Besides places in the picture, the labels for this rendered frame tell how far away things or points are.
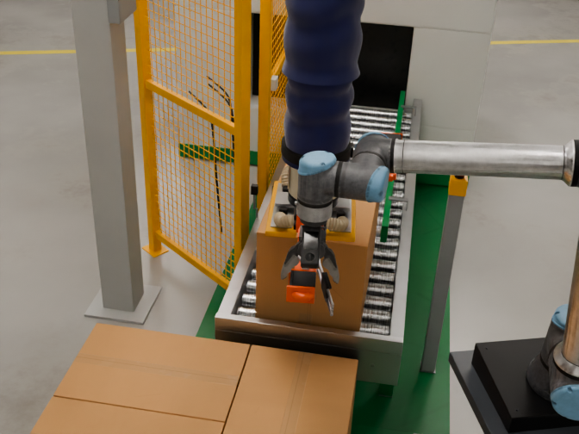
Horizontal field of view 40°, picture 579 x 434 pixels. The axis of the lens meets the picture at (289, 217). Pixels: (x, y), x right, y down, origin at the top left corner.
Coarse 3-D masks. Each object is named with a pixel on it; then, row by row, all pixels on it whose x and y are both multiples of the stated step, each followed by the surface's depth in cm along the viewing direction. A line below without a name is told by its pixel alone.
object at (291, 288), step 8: (296, 272) 214; (304, 272) 214; (312, 272) 214; (296, 280) 211; (304, 280) 211; (312, 280) 211; (288, 288) 209; (296, 288) 208; (304, 288) 208; (312, 288) 208; (288, 296) 210
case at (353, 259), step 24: (264, 216) 296; (360, 216) 298; (264, 240) 287; (288, 240) 285; (360, 240) 284; (264, 264) 293; (360, 264) 285; (264, 288) 298; (336, 288) 292; (360, 288) 290; (264, 312) 304; (288, 312) 302; (312, 312) 300; (336, 312) 298; (360, 312) 296
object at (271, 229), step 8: (280, 184) 281; (272, 192) 278; (272, 200) 273; (272, 208) 268; (280, 208) 262; (288, 208) 268; (272, 216) 263; (272, 224) 259; (272, 232) 256; (280, 232) 256; (288, 232) 256
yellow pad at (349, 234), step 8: (352, 200) 275; (352, 208) 270; (336, 216) 264; (352, 216) 266; (352, 224) 262; (328, 232) 256; (336, 232) 257; (344, 232) 257; (352, 232) 257; (336, 240) 256; (344, 240) 256; (352, 240) 255
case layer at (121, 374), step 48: (96, 336) 296; (144, 336) 297; (96, 384) 275; (144, 384) 276; (192, 384) 276; (240, 384) 277; (288, 384) 278; (336, 384) 279; (48, 432) 255; (96, 432) 256; (144, 432) 257; (192, 432) 258; (240, 432) 258; (288, 432) 259; (336, 432) 260
